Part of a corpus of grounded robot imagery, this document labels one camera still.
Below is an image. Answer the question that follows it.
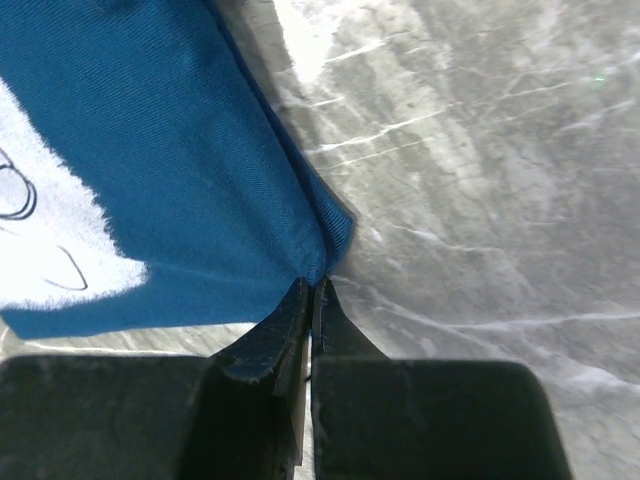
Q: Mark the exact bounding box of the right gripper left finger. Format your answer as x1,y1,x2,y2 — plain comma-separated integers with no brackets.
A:
1,280,309,479

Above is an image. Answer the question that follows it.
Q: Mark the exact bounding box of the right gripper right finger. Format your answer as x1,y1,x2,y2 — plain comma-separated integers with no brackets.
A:
311,279,572,480

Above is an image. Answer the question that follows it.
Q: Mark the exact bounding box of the blue t shirt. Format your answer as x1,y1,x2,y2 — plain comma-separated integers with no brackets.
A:
1,1,353,339

